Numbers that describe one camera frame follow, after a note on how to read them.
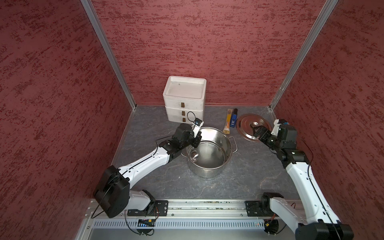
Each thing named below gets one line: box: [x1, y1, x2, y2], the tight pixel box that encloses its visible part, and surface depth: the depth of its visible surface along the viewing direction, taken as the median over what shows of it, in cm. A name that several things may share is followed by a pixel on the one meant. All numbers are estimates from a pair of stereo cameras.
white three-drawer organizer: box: [163, 76, 207, 124], surface depth 100 cm
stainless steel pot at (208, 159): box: [180, 127, 238, 178], surface depth 89 cm
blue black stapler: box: [229, 108, 238, 128], surface depth 112 cm
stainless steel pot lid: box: [236, 113, 273, 142], surface depth 112 cm
